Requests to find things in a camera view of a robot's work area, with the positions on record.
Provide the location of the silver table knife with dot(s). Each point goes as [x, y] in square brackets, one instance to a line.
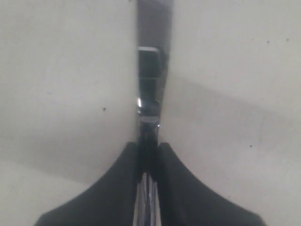
[154, 30]

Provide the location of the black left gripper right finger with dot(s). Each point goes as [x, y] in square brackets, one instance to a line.
[186, 201]

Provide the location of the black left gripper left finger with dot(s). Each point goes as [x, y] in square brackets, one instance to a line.
[110, 201]

